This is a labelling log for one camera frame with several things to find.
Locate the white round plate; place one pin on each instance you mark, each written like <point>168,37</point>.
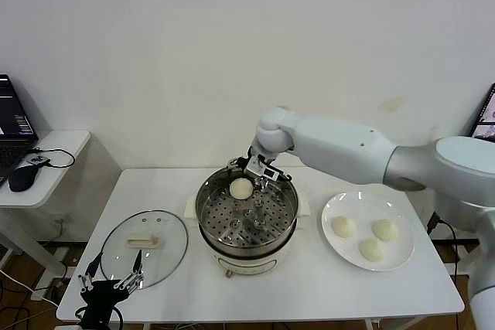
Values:
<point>398,214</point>

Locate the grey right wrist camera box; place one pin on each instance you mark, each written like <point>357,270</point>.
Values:
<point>261,172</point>

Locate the round glass pot lid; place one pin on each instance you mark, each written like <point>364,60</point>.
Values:
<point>145,240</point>

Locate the small black usb hub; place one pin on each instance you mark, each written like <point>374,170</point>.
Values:
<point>38,160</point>

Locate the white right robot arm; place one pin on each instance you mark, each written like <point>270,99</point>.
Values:
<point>340,144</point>

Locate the white wall socket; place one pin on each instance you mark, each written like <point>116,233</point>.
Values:
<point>62,220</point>

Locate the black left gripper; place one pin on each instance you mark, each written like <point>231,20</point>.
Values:
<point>102,295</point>

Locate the black laptop with dark terminal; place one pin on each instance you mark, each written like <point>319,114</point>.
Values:
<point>11,113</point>

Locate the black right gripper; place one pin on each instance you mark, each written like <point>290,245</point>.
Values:
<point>259,159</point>

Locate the black computer mouse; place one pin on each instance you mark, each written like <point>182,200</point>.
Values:
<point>23,179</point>

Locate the white side desk with mouse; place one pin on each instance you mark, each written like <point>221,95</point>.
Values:
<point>62,148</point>

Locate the white steamed baozi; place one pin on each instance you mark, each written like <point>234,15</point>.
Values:
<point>372,249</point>
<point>241,188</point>
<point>385,229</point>
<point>343,226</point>

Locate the perforated steel steamer basket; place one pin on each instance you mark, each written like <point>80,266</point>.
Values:
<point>278,206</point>

